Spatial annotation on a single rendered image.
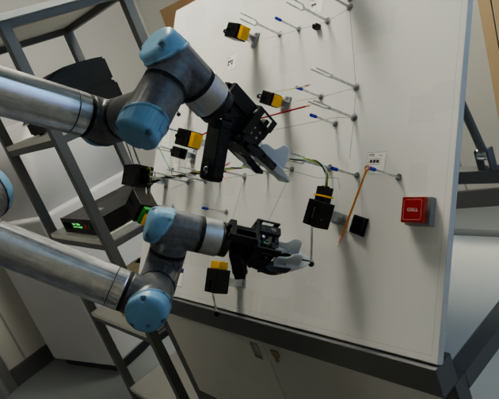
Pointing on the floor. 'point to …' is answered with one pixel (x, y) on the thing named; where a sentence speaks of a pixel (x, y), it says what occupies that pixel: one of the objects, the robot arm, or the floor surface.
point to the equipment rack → (170, 372)
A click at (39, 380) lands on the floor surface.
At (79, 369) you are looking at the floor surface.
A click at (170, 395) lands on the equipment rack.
